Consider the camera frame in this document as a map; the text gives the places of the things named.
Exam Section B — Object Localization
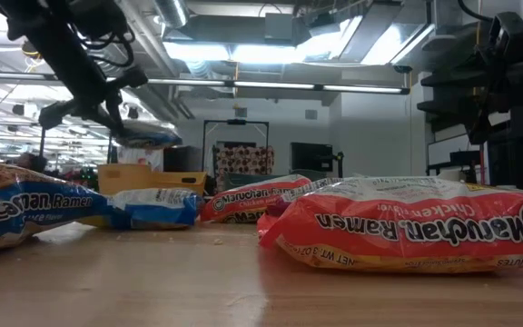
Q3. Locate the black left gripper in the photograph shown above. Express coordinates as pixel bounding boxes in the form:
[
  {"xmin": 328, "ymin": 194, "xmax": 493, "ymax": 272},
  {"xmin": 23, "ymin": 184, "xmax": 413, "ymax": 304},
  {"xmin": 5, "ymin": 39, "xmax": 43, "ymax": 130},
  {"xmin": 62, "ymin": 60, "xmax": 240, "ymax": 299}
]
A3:
[{"xmin": 38, "ymin": 66, "xmax": 150, "ymax": 136}]

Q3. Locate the blue Maruchan ramen packet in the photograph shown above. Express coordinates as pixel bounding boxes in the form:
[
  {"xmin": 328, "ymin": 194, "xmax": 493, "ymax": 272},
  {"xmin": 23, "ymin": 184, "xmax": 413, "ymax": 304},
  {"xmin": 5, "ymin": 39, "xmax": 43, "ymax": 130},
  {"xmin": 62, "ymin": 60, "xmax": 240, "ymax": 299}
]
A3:
[
  {"xmin": 0, "ymin": 158, "xmax": 113, "ymax": 253},
  {"xmin": 114, "ymin": 120, "xmax": 183, "ymax": 151},
  {"xmin": 77, "ymin": 186, "xmax": 204, "ymax": 231}
]

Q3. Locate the orange chicken ramen packet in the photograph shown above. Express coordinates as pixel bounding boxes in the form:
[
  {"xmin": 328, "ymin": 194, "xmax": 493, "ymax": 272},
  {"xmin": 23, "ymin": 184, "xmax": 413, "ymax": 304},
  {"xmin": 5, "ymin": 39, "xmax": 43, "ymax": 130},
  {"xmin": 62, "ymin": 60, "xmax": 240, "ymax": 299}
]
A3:
[
  {"xmin": 200, "ymin": 174, "xmax": 312, "ymax": 224},
  {"xmin": 256, "ymin": 175, "xmax": 523, "ymax": 274}
]

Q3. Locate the yellow plastic bin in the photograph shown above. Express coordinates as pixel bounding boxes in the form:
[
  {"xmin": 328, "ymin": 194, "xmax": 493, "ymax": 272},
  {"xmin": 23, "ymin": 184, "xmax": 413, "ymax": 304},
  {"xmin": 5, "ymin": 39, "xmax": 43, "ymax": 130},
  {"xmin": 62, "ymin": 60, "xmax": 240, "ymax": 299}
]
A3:
[{"xmin": 96, "ymin": 163, "xmax": 208, "ymax": 197}]

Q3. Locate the black equipment case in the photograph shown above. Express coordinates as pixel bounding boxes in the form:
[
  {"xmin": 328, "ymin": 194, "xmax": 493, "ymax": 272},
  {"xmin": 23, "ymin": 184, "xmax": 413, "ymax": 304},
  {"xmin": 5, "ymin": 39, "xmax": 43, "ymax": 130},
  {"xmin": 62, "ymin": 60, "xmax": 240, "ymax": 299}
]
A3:
[{"xmin": 163, "ymin": 144, "xmax": 203, "ymax": 173}]

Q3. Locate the person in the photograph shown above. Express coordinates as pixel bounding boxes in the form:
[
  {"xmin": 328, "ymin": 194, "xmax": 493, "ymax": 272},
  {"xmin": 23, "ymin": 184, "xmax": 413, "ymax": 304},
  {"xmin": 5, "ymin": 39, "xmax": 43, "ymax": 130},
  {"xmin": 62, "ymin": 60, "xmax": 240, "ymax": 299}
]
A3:
[{"xmin": 15, "ymin": 152, "xmax": 48, "ymax": 174}]

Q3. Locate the red patterned board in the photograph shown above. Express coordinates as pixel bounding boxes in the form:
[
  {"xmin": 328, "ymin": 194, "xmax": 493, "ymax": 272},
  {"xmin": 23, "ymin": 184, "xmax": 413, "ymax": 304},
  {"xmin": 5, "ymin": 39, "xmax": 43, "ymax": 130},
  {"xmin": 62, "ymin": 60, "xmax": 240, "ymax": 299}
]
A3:
[{"xmin": 213, "ymin": 144, "xmax": 275, "ymax": 192}]

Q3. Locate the long ceiling tube light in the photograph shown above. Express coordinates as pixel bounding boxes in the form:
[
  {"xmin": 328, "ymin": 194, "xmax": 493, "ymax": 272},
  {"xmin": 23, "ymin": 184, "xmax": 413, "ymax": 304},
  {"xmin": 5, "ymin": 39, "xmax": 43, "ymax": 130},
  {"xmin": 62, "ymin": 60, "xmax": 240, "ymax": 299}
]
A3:
[{"xmin": 145, "ymin": 77, "xmax": 411, "ymax": 95}]

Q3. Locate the black monitor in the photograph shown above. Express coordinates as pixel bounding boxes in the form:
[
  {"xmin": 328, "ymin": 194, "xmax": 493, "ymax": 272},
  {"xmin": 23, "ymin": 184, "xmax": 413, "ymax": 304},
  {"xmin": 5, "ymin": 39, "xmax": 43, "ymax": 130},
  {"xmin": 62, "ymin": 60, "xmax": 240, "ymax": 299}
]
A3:
[{"xmin": 290, "ymin": 141, "xmax": 334, "ymax": 173}]

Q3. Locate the black monitor stand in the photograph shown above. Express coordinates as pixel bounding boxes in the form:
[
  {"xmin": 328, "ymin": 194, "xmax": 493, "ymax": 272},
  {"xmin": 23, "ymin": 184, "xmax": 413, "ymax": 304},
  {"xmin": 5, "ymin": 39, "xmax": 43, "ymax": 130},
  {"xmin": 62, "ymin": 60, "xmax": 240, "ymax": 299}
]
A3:
[{"xmin": 320, "ymin": 150, "xmax": 347, "ymax": 179}]

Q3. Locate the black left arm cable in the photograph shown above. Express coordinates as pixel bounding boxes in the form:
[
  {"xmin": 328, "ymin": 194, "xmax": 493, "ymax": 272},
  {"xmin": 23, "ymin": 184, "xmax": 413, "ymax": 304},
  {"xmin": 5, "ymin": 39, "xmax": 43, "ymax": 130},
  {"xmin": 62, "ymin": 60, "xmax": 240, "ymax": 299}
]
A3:
[{"xmin": 68, "ymin": 22, "xmax": 136, "ymax": 69}]

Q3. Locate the silver ventilation duct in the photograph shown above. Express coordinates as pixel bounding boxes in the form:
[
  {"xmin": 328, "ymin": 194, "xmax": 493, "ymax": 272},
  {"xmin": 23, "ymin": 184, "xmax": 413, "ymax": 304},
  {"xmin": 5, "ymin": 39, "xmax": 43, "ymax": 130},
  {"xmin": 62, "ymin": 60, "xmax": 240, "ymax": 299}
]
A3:
[{"xmin": 152, "ymin": 0, "xmax": 190, "ymax": 29}]

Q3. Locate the black metal cart frame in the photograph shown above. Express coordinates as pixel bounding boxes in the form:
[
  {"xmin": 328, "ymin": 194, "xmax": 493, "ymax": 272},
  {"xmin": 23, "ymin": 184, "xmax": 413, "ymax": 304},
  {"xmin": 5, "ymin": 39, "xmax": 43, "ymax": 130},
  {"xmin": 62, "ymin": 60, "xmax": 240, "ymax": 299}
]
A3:
[{"xmin": 201, "ymin": 118, "xmax": 271, "ymax": 173}]

